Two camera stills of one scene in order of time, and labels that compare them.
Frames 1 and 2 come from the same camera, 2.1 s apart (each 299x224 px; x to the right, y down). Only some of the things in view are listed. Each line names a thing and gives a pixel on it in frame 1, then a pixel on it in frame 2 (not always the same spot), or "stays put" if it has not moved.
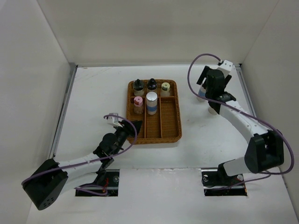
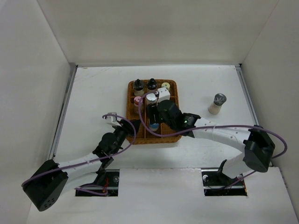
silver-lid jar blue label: (151, 98) stays put
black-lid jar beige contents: (152, 84) stays put
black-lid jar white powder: (138, 88) stays put
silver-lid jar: (202, 93) → (154, 127)
